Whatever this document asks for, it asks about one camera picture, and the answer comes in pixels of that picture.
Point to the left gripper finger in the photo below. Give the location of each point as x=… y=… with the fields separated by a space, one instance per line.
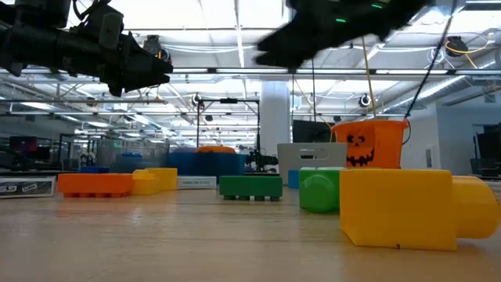
x=148 y=68

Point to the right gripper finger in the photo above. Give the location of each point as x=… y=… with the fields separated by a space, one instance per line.
x=274 y=49

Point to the blue toy block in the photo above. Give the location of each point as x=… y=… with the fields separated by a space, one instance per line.
x=132 y=154

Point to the orange foam die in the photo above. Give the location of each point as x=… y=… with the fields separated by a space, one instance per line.
x=215 y=149

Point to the green stud brick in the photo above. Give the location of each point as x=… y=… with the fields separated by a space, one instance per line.
x=250 y=187

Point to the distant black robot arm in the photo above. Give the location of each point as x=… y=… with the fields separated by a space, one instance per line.
x=262 y=160

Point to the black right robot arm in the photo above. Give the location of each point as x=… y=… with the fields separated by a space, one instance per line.
x=383 y=15

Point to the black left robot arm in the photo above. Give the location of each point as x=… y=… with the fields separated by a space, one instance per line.
x=35 y=43

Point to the black monitor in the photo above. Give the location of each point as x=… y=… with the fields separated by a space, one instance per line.
x=311 y=131
x=489 y=149

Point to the smoky transparent plastic bin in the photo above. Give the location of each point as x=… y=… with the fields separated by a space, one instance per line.
x=109 y=156

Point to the monitor with pink screen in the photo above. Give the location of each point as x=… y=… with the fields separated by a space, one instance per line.
x=23 y=144

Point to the yellow cube block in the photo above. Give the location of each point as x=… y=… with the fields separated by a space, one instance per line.
x=166 y=176

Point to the blue small brick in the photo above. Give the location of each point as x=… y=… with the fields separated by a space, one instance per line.
x=94 y=170

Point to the teal plastic bin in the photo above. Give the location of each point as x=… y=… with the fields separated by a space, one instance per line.
x=211 y=168

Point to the light grey plastic bin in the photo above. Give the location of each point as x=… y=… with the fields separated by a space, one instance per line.
x=287 y=168

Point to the orange-red flat brick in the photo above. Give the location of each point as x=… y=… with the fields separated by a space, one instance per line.
x=96 y=184

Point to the light blue large block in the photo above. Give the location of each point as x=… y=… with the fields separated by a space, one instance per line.
x=293 y=179

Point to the orange pumpkin bucket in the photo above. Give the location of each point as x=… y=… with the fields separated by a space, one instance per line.
x=383 y=145

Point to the white playing card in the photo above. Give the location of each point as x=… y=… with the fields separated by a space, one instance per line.
x=27 y=188

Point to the green large toy block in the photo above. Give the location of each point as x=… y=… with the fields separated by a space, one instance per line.
x=319 y=194

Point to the yellow large toy block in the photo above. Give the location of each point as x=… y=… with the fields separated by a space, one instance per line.
x=391 y=211

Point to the white card pack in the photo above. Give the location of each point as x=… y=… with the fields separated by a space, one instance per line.
x=498 y=190

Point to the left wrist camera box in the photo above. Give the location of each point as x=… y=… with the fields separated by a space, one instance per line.
x=110 y=29

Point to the distant black robot frame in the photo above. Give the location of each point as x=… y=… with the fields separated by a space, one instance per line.
x=229 y=100

